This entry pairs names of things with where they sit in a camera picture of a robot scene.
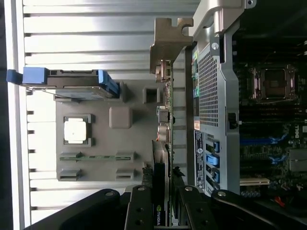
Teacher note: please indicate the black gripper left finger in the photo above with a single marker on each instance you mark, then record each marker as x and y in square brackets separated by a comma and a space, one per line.
[140, 210]

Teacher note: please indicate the silver chipset heatsink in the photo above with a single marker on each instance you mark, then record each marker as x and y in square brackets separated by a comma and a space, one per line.
[298, 160]

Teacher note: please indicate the green motherboard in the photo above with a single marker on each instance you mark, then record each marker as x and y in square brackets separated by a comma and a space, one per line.
[254, 151]

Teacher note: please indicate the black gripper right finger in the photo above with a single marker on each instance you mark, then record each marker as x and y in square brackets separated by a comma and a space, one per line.
[200, 210]

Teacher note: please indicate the hard disk with blue caddy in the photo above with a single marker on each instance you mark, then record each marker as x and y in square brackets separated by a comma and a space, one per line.
[72, 81]

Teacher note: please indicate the grey parts rack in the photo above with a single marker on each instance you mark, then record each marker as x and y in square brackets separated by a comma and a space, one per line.
[100, 143]

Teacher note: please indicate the white expansion slot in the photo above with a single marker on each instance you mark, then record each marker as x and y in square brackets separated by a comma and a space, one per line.
[254, 182]

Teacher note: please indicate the silver metal socket cover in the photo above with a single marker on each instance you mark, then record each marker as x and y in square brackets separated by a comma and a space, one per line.
[257, 83]

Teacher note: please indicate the open black PC case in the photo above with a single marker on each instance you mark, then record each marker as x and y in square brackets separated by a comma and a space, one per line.
[211, 83]

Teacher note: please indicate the dark case label sticker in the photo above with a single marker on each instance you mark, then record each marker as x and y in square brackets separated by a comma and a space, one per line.
[199, 158]

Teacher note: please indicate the green RAM stick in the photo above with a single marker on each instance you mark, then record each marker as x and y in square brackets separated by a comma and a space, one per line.
[96, 157]

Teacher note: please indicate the CPU socket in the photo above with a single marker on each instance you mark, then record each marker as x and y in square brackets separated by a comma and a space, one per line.
[273, 83]

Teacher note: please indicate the blue expansion slot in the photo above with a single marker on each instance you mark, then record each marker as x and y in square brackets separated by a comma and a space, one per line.
[259, 140]

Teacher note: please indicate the silver CPU chip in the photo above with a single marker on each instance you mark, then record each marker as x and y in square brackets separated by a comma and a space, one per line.
[75, 131]

